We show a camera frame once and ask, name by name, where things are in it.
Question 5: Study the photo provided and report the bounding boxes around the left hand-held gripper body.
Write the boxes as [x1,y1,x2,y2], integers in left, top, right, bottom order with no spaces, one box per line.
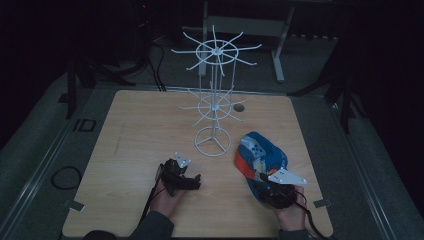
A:
[160,152,192,197]

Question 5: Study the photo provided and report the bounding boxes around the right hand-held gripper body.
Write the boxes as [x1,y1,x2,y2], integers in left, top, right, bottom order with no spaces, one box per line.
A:
[263,167,309,210]

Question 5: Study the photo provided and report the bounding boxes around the blue and red cap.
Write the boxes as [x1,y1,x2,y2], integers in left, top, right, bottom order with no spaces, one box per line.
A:
[234,131,290,204]

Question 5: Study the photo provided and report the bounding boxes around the person's right hand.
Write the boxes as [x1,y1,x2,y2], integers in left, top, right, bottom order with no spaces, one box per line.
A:
[274,185,308,232]

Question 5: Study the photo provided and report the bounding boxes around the person's left hand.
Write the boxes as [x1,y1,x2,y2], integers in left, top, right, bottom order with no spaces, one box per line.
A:
[149,165,187,218]

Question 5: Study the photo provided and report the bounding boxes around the black metal stand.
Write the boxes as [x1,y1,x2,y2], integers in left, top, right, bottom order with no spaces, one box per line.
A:
[287,63,369,135]
[57,46,137,120]

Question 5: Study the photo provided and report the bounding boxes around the white wire spinner rack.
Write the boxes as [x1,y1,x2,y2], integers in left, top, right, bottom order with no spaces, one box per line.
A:
[170,24,263,158]

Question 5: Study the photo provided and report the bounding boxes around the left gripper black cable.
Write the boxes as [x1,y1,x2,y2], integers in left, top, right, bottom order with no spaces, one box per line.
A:
[139,165,168,225]

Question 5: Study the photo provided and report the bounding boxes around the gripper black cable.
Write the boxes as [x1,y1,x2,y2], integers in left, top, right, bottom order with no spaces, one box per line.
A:
[294,190,333,240]
[139,165,168,225]

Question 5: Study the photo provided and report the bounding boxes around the grey table corner bracket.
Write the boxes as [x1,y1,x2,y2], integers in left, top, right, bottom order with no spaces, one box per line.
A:
[312,198,334,209]

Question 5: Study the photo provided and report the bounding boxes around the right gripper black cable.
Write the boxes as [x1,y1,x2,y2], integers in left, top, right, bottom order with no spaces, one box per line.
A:
[294,190,333,240]

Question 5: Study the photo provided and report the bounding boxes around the black floor cables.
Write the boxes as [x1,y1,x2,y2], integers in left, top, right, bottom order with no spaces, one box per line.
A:
[133,19,168,93]

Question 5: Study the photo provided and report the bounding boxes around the black rectangular floor bracket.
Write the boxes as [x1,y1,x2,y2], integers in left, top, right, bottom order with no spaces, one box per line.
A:
[72,118,98,133]

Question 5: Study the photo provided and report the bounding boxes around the black cable loop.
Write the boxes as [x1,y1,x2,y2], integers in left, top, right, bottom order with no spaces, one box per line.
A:
[51,165,84,191]

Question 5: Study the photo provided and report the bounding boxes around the white metal desk frame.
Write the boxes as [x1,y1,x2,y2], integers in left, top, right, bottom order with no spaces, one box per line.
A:
[197,0,297,84]

